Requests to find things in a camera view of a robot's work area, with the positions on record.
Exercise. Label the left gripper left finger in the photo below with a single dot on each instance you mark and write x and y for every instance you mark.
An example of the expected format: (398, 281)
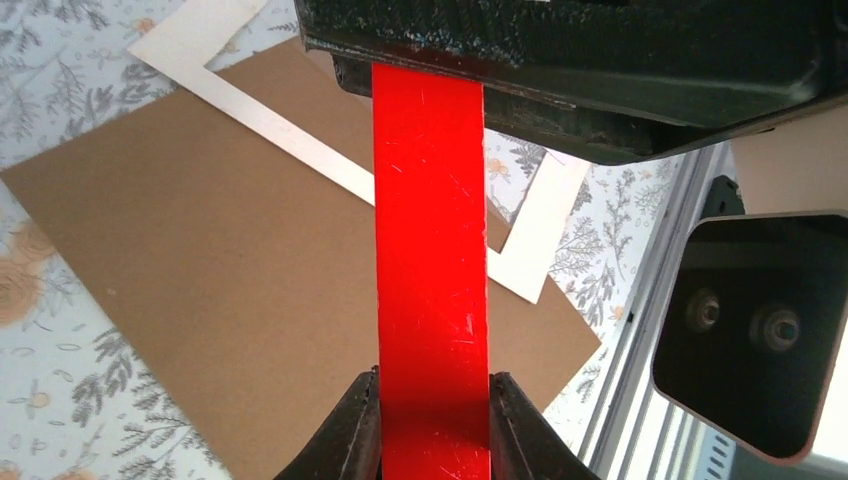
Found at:
(347, 445)

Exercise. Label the brown backing board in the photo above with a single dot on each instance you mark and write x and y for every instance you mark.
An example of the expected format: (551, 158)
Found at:
(245, 279)

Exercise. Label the aluminium rail base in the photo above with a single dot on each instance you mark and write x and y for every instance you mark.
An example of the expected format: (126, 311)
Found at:
(635, 433)

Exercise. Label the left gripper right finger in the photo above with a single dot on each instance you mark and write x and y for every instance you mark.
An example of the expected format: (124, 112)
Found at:
(523, 444)

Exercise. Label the red picture frame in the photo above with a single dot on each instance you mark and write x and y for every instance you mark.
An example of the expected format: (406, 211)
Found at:
(431, 264)

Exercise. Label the white mat board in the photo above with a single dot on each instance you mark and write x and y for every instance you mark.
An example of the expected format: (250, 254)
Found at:
(180, 48)

